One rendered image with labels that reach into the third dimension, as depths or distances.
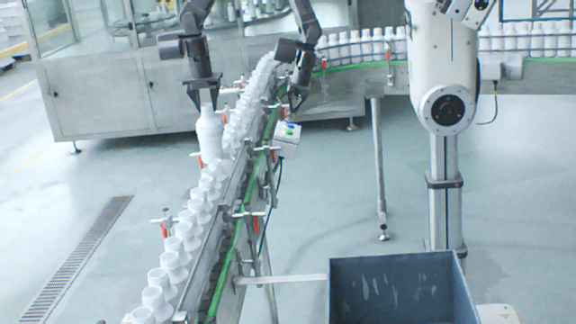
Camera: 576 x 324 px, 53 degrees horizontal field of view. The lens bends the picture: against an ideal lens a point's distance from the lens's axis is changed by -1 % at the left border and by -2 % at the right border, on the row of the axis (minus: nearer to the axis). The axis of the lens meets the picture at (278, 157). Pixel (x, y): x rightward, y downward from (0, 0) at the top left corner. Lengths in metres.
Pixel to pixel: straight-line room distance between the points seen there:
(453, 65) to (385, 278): 0.61
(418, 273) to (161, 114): 3.98
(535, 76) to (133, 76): 3.34
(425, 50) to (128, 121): 3.98
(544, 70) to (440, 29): 1.48
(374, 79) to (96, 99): 2.91
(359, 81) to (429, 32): 1.55
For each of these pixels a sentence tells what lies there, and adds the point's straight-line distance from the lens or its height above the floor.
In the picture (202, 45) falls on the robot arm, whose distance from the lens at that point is 1.54.
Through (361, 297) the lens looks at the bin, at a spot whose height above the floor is 0.83.
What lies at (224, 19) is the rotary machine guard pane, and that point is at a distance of 4.95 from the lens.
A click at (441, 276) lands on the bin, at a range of 1.54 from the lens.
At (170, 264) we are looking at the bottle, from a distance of 1.16.
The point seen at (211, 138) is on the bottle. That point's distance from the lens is 1.60.
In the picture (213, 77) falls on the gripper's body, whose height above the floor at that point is 1.39.
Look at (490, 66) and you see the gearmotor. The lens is 2.92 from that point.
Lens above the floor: 1.73
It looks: 22 degrees down
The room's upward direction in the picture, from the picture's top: 7 degrees counter-clockwise
